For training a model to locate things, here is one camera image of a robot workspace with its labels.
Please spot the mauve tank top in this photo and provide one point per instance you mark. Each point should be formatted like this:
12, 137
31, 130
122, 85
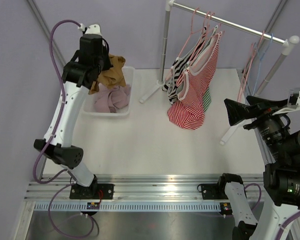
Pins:
111, 100

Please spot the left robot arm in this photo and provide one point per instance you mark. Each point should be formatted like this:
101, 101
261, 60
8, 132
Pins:
77, 78

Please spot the tan tank top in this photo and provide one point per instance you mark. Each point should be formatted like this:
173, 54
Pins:
112, 77

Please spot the blue wire hanger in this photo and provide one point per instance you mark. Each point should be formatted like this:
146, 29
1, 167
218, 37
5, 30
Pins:
261, 57

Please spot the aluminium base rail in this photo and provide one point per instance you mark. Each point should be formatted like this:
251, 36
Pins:
131, 188

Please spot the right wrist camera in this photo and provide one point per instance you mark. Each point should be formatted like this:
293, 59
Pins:
298, 100

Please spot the white clothes rack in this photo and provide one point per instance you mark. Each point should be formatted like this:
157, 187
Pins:
288, 45

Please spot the white plastic basket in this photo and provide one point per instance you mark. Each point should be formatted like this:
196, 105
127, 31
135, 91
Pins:
88, 106

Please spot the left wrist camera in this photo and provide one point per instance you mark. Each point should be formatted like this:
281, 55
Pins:
91, 29

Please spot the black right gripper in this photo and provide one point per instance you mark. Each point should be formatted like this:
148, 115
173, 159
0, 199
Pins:
238, 111

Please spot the white slotted cable duct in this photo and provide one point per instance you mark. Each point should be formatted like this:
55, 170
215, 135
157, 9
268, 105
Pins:
130, 206

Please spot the red white striped tank top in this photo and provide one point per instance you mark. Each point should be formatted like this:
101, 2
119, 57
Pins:
188, 111

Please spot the green white striped tank top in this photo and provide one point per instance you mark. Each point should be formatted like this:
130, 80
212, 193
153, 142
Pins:
206, 100

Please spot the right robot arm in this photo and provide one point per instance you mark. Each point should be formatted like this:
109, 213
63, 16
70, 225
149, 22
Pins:
281, 178

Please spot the black white striped tank top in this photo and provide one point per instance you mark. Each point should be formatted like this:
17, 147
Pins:
175, 71

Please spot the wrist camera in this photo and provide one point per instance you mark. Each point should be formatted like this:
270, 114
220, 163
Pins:
91, 29
298, 100

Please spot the pink wire hanger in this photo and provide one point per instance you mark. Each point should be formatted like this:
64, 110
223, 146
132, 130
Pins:
246, 71

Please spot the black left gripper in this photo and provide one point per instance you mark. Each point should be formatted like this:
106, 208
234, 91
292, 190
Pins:
107, 64

